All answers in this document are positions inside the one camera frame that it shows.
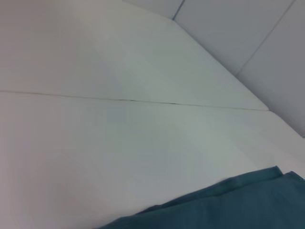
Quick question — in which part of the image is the teal t-shirt with FREE print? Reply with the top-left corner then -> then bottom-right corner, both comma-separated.
100,166 -> 305,229

